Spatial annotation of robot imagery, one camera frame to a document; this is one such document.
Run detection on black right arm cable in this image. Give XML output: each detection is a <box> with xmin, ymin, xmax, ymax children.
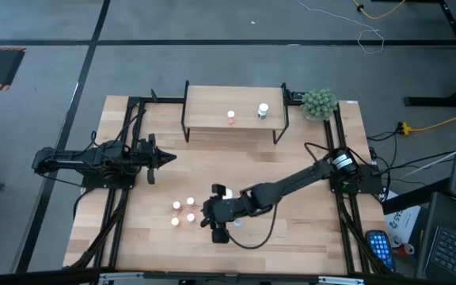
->
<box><xmin>224</xmin><ymin>201</ymin><xmax>279</xmax><ymax>250</ymax></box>

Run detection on black desk frame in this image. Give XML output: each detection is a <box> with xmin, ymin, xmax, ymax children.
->
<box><xmin>404</xmin><ymin>0</ymin><xmax>456</xmax><ymax>108</ymax></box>

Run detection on black laptop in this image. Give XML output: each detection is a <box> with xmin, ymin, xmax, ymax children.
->
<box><xmin>416</xmin><ymin>192</ymin><xmax>456</xmax><ymax>284</ymax></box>

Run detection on black camera rig bar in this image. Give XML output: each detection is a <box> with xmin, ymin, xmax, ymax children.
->
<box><xmin>0</xmin><ymin>268</ymin><xmax>456</xmax><ymax>285</ymax></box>

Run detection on yellow floor cable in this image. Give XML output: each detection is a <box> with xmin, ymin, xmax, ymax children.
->
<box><xmin>351</xmin><ymin>0</ymin><xmax>408</xmax><ymax>20</ymax></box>

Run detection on wooden shelf black legs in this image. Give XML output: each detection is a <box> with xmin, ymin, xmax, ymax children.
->
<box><xmin>180</xmin><ymin>80</ymin><xmax>291</xmax><ymax>145</ymax></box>

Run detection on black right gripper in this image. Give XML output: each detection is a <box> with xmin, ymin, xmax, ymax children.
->
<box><xmin>199</xmin><ymin>184</ymin><xmax>249</xmax><ymax>245</ymax></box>

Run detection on white floor cable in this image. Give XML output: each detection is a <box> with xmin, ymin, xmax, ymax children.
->
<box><xmin>297</xmin><ymin>0</ymin><xmax>386</xmax><ymax>55</ymax></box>

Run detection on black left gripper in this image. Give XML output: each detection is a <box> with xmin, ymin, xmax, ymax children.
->
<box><xmin>136</xmin><ymin>133</ymin><xmax>177</xmax><ymax>185</ymax></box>

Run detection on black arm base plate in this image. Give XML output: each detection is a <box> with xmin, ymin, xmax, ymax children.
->
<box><xmin>80</xmin><ymin>173</ymin><xmax>136</xmax><ymax>190</ymax></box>
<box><xmin>329</xmin><ymin>164</ymin><xmax>384</xmax><ymax>195</ymax></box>

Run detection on yellow cable with plug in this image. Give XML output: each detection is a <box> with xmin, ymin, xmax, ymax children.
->
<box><xmin>398</xmin><ymin>114</ymin><xmax>456</xmax><ymax>136</ymax></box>

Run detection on potted green succulent plant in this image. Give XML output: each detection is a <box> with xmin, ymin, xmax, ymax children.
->
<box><xmin>300</xmin><ymin>88</ymin><xmax>339</xmax><ymax>122</ymax></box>

